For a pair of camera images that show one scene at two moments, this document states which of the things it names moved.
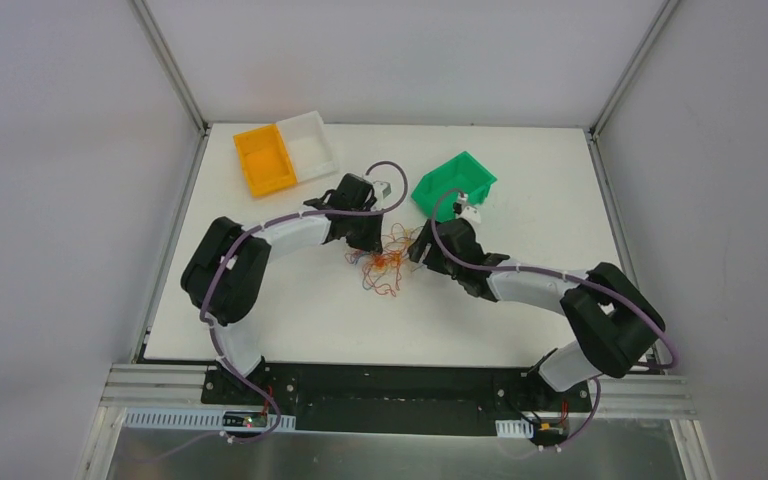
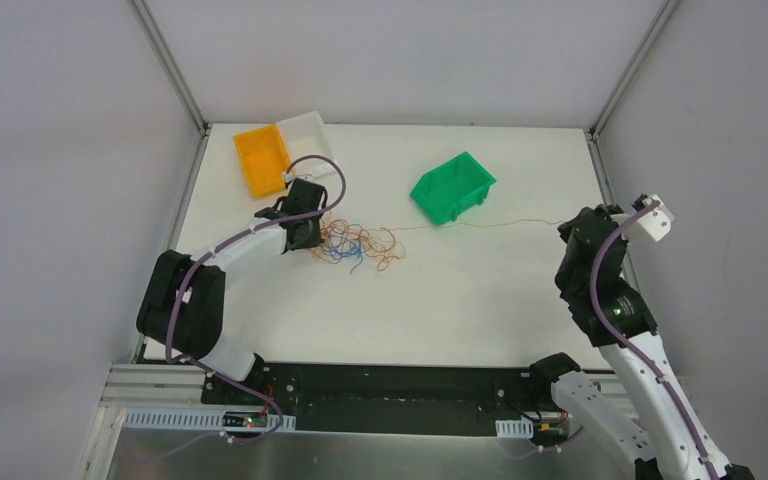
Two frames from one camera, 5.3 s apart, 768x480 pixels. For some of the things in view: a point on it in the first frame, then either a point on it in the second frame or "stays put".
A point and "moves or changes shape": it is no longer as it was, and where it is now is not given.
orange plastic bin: [266, 164] stays put
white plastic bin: [311, 150] stays put
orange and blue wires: [380, 268] moves or changes shape
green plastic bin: [462, 172] stays put
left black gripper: [363, 232] to [301, 233]
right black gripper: [425, 249] to [582, 226]
